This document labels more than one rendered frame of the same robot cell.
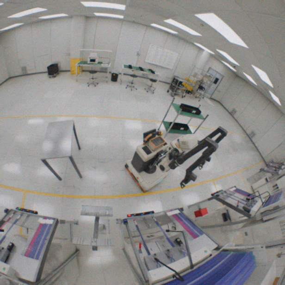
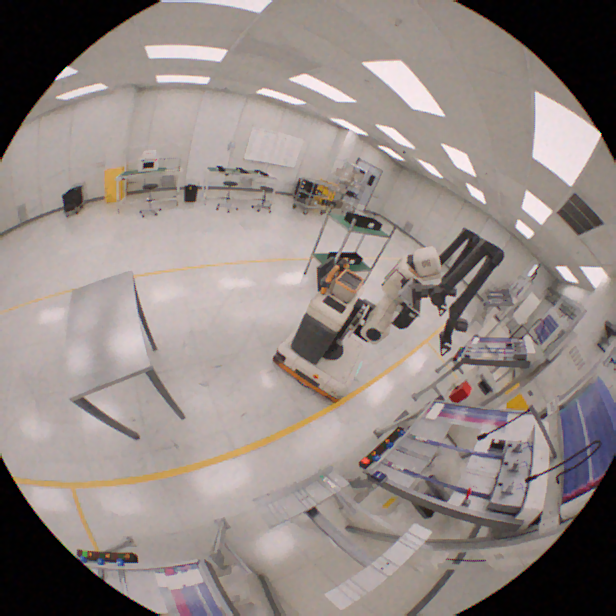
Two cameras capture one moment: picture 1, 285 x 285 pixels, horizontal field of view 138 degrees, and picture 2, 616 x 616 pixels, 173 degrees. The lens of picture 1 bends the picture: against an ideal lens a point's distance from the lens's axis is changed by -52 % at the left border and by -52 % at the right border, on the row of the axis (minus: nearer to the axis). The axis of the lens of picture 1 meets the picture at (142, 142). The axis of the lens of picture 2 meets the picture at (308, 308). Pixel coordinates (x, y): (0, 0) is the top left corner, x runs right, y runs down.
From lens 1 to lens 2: 66 cm
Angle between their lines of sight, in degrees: 17
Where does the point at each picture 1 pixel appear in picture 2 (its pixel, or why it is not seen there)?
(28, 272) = not seen: outside the picture
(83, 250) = (272, 571)
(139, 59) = (233, 156)
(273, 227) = (564, 363)
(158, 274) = (538, 496)
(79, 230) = (239, 538)
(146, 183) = (340, 382)
